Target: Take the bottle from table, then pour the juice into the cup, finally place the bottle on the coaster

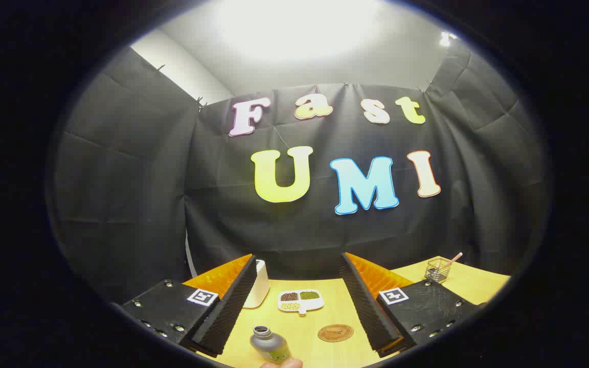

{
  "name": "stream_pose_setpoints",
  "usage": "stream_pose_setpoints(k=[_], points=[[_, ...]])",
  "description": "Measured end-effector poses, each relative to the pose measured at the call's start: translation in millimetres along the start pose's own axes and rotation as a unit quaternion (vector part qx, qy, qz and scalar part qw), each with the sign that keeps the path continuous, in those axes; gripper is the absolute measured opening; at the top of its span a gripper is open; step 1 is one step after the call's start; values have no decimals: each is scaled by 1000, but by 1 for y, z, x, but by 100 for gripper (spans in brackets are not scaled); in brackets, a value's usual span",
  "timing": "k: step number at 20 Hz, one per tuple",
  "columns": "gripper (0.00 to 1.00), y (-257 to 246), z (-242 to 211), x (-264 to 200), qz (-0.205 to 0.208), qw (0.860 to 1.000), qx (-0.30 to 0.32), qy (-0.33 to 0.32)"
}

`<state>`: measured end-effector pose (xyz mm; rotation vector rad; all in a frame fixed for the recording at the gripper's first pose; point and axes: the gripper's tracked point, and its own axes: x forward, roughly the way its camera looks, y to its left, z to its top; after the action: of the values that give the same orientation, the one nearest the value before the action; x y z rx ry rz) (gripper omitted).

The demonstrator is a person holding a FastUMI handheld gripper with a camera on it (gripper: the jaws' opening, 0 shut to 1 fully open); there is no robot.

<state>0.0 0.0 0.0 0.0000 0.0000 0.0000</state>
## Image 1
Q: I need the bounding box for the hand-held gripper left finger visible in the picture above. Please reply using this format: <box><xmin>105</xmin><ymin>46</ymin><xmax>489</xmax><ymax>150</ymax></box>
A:
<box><xmin>120</xmin><ymin>254</ymin><xmax>258</xmax><ymax>357</ymax></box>

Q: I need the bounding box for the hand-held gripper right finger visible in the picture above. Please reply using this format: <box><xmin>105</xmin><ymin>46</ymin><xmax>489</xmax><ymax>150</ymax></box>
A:
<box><xmin>339</xmin><ymin>252</ymin><xmax>482</xmax><ymax>357</ymax></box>

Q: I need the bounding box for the round cork coaster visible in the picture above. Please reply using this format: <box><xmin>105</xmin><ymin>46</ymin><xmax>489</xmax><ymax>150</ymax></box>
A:
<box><xmin>318</xmin><ymin>324</ymin><xmax>354</xmax><ymax>342</ymax></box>

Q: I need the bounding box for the silver bottle with green label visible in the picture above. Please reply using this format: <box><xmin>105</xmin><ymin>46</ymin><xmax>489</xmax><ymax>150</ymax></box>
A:
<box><xmin>250</xmin><ymin>325</ymin><xmax>292</xmax><ymax>364</ymax></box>

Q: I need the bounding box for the wooden table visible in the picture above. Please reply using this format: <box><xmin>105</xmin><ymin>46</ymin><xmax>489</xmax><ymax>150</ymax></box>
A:
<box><xmin>196</xmin><ymin>256</ymin><xmax>511</xmax><ymax>368</ymax></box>

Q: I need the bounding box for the white toaster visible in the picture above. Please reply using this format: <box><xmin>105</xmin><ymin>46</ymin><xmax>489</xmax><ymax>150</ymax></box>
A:
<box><xmin>242</xmin><ymin>259</ymin><xmax>270</xmax><ymax>309</ymax></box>

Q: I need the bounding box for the white divided tray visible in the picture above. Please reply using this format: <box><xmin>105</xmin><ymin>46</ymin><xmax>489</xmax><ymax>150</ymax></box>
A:
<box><xmin>278</xmin><ymin>289</ymin><xmax>325</xmax><ymax>315</ymax></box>

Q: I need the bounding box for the black backdrop cloth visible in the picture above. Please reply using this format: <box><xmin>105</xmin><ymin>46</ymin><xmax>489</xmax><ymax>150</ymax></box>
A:
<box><xmin>52</xmin><ymin>46</ymin><xmax>551</xmax><ymax>302</ymax></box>

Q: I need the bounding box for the wire mesh holder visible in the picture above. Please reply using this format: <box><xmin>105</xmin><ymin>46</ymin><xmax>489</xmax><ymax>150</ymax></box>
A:
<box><xmin>424</xmin><ymin>258</ymin><xmax>452</xmax><ymax>284</ymax></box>

